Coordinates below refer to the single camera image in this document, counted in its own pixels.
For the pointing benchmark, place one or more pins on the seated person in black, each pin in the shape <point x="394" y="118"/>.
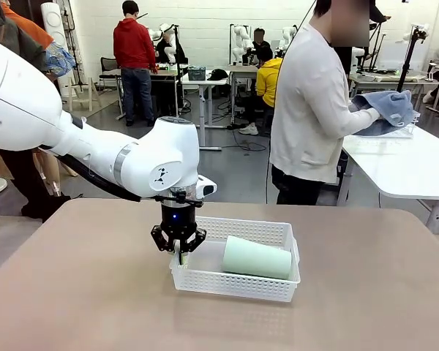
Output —
<point x="260" y="42"/>

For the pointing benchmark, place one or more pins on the person in white sweater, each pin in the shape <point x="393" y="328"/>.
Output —
<point x="307" y="109"/>

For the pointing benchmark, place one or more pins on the person in red hoodie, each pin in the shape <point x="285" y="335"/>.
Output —
<point x="135" y="51"/>

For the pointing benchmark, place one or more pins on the person's left forearm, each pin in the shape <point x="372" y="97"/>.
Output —
<point x="358" y="106"/>

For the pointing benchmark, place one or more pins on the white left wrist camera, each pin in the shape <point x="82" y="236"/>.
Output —
<point x="208" y="187"/>

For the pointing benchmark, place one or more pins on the person in black with headset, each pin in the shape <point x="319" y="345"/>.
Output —
<point x="166" y="49"/>

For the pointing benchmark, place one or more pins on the green plastic crate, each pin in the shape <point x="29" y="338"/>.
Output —
<point x="197" y="74"/>

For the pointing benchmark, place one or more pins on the black camera tripod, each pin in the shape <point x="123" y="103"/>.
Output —
<point x="408" y="66"/>

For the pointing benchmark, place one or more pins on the person in dark jacket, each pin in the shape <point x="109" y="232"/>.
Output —
<point x="25" y="183"/>

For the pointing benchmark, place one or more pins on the black light stand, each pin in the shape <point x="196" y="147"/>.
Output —
<point x="75" y="55"/>

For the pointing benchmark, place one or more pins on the person's right forearm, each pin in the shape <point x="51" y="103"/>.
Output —
<point x="364" y="122"/>

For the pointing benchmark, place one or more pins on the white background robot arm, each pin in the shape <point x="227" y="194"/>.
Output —
<point x="155" y="33"/>
<point x="288" y="36"/>
<point x="240" y="40"/>

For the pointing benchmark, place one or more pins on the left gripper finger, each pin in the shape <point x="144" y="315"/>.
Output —
<point x="195" y="241"/>
<point x="161" y="239"/>

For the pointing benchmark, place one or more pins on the desk with robot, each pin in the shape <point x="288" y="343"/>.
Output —
<point x="241" y="69"/>

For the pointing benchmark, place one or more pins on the black upright pole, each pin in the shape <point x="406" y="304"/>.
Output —
<point x="177" y="73"/>

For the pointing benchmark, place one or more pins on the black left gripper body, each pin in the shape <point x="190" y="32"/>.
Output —
<point x="178" y="219"/>

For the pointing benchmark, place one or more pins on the black cap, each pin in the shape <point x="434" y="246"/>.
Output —
<point x="217" y="75"/>

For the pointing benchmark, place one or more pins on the white side table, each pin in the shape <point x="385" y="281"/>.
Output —
<point x="406" y="164"/>

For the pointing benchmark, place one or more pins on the pale green cup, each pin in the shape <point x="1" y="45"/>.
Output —
<point x="256" y="260"/>

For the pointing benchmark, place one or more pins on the white standing desk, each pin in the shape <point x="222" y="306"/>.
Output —
<point x="203" y="109"/>

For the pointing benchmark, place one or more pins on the white tower fan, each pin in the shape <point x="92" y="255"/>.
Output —
<point x="53" y="25"/>

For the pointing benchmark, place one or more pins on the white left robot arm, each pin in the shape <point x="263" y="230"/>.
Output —
<point x="157" y="153"/>

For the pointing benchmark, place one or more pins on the white perforated plastic basket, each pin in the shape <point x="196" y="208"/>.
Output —
<point x="234" y="287"/>

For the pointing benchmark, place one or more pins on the long background desk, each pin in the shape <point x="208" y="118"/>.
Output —
<point x="388" y="78"/>

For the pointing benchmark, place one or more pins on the grey-blue towel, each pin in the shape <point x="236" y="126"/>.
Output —
<point x="391" y="109"/>

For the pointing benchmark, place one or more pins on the black mesh chair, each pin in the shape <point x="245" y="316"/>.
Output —
<point x="108" y="67"/>

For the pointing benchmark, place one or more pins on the person in orange top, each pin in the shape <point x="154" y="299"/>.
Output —
<point x="58" y="58"/>

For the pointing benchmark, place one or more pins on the person in yellow hoodie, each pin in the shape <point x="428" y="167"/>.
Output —
<point x="269" y="82"/>

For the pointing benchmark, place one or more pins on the white step stool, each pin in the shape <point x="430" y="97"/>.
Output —
<point x="81" y="94"/>

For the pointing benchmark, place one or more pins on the grey-top work desk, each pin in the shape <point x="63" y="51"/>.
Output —
<point x="166" y="73"/>

